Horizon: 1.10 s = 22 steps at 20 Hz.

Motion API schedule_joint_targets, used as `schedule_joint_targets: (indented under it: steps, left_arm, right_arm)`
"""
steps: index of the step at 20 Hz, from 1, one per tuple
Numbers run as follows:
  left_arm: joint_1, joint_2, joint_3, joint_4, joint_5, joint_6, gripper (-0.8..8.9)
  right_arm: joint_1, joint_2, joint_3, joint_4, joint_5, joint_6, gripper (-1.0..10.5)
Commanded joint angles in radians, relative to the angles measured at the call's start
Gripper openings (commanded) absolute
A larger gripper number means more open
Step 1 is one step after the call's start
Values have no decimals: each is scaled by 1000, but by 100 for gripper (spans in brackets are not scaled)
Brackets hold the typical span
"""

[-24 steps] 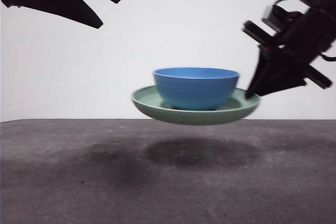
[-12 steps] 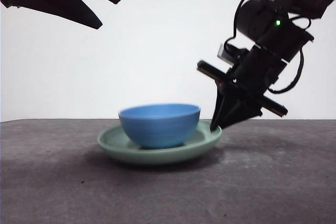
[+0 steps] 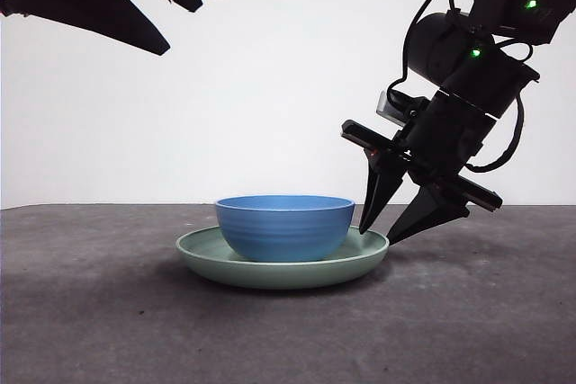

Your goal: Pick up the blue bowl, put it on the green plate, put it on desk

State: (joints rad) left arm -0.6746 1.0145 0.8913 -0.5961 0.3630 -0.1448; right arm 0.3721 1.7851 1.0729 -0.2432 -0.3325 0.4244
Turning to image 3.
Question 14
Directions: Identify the blue bowl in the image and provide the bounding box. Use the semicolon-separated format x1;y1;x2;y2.
214;194;356;263

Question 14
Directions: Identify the green plate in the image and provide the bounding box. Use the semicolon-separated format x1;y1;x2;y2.
175;224;391;290

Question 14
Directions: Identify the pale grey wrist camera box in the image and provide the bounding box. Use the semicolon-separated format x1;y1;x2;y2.
376;90;409;127

